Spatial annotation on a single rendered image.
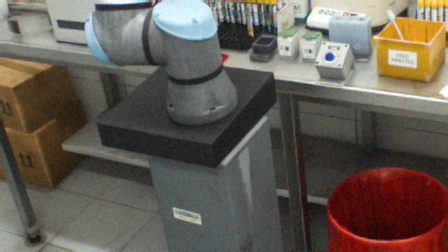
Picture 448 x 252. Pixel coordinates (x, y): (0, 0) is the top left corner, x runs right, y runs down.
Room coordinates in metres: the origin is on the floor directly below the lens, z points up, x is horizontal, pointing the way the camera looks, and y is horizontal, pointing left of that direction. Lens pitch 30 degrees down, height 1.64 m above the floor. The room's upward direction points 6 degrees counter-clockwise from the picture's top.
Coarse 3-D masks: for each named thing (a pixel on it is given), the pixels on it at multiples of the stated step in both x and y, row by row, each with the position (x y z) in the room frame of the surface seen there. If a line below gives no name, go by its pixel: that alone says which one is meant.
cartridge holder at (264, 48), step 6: (264, 36) 1.71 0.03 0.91; (258, 42) 1.69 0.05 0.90; (264, 42) 1.70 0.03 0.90; (270, 42) 1.70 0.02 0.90; (276, 42) 1.68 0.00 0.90; (252, 48) 1.66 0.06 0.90; (258, 48) 1.65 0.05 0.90; (264, 48) 1.65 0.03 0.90; (270, 48) 1.65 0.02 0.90; (276, 48) 1.67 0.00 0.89; (252, 54) 1.65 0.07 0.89; (258, 54) 1.65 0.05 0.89; (264, 54) 1.64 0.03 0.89; (270, 54) 1.64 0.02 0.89; (264, 60) 1.63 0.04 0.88
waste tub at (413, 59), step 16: (384, 32) 1.52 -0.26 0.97; (400, 32) 1.59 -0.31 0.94; (416, 32) 1.56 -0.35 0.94; (432, 32) 1.54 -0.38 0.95; (384, 48) 1.47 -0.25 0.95; (400, 48) 1.45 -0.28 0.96; (416, 48) 1.43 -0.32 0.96; (432, 48) 1.43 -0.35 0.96; (384, 64) 1.47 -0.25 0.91; (400, 64) 1.45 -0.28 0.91; (416, 64) 1.43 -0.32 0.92; (432, 64) 1.44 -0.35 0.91; (416, 80) 1.43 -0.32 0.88
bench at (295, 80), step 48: (0, 48) 1.97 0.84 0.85; (48, 48) 1.88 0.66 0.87; (288, 96) 1.54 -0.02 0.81; (336, 96) 1.45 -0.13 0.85; (384, 96) 1.39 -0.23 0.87; (432, 96) 1.35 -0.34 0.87; (0, 144) 2.08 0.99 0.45; (96, 144) 2.32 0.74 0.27; (288, 144) 1.55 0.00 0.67; (336, 144) 2.14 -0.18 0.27; (288, 192) 1.55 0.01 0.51
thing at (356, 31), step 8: (336, 16) 1.64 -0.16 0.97; (344, 16) 1.63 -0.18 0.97; (352, 16) 1.63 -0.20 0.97; (336, 24) 1.60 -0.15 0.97; (344, 24) 1.60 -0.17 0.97; (352, 24) 1.59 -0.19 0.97; (360, 24) 1.58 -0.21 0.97; (368, 24) 1.58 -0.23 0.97; (336, 32) 1.60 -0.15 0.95; (344, 32) 1.60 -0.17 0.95; (352, 32) 1.59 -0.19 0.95; (360, 32) 1.58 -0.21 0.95; (368, 32) 1.58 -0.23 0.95; (336, 40) 1.60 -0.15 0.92; (344, 40) 1.60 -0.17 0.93; (352, 40) 1.59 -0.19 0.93; (360, 40) 1.58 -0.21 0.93; (368, 40) 1.58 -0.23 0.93; (352, 48) 1.59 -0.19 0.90; (360, 48) 1.58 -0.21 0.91; (368, 48) 1.58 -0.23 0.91; (360, 56) 1.58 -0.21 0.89; (368, 56) 1.58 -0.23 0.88
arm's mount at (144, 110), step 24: (240, 72) 1.42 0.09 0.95; (264, 72) 1.41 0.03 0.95; (144, 96) 1.37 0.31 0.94; (240, 96) 1.32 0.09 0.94; (264, 96) 1.36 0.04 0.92; (120, 120) 1.29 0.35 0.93; (144, 120) 1.27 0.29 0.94; (168, 120) 1.26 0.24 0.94; (216, 120) 1.24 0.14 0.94; (240, 120) 1.26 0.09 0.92; (120, 144) 1.26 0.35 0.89; (144, 144) 1.23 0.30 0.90; (168, 144) 1.20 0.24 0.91; (192, 144) 1.17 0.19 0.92; (216, 144) 1.17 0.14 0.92
